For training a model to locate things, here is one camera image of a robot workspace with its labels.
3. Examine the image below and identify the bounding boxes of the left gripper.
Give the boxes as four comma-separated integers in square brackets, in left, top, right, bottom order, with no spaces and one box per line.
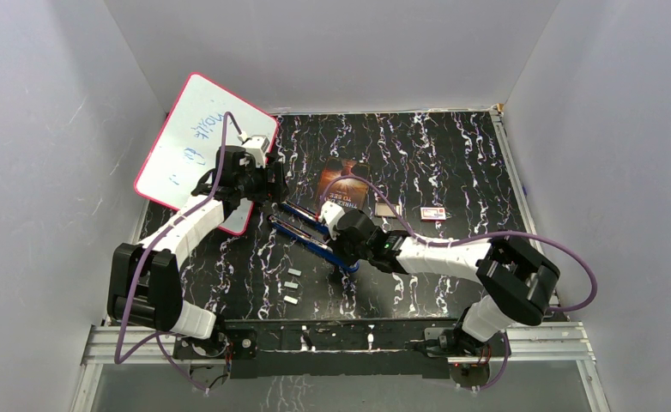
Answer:
[235,159,289,204]

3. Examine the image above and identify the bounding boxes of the blue stapler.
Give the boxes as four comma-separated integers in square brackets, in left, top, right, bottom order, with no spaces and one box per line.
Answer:
[268,201,360,273]

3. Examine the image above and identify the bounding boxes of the staples box tray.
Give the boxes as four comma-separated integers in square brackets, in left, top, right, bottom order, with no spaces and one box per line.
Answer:
[374,203,402,218]

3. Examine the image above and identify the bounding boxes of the red staples box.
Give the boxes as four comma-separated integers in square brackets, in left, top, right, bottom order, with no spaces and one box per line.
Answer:
[420,207,447,221]

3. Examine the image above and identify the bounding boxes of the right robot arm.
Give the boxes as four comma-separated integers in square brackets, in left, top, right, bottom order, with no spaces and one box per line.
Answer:
[318,202,560,355]

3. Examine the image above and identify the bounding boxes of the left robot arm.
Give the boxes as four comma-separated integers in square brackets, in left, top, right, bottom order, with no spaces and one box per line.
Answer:
[106,146,288,357]

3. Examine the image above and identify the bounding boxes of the three days to see book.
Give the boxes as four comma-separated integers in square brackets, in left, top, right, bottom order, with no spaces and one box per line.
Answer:
[314,156,371,209]

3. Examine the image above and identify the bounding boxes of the pink framed whiteboard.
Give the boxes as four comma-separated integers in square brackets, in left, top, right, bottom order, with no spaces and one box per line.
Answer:
[134,72,278,210]

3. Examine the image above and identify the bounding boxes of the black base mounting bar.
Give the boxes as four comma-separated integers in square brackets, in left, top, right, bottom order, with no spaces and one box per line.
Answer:
[173,318,493,382]

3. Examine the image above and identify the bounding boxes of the aluminium frame rail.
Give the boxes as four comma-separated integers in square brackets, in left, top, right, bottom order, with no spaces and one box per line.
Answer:
[72,319,609,411]

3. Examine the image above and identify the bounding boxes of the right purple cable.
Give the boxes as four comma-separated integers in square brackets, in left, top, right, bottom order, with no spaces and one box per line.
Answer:
[315,174,598,392]

